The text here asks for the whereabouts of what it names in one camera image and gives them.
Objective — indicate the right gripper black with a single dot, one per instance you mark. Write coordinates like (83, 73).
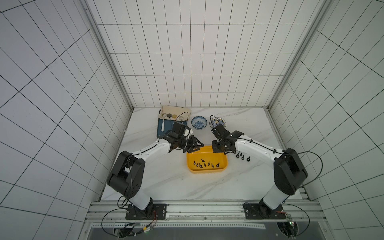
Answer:
(221, 145)

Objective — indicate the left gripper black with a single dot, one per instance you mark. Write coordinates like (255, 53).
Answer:
(192, 139)

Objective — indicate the yellow plastic storage tray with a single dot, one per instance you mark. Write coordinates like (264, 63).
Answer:
(206, 161)

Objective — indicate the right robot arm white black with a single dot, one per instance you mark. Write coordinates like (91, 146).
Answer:
(289, 171)

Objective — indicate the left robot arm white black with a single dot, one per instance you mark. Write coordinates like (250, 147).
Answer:
(127, 174)

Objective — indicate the yellow blue patterned bowl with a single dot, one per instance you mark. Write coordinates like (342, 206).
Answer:
(214, 122)

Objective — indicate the dark blue rectangular tray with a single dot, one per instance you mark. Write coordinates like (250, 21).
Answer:
(168, 127)

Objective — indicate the beige folded cloth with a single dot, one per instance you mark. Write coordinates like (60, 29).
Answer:
(179, 111)

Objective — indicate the white handled spoon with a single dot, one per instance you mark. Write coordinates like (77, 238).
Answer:
(164, 115)

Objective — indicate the aluminium mounting rail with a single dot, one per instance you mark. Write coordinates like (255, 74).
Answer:
(223, 213)

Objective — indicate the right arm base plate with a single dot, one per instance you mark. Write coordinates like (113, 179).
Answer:
(261, 212)

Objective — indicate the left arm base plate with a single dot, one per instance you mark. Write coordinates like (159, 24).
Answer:
(153, 211)

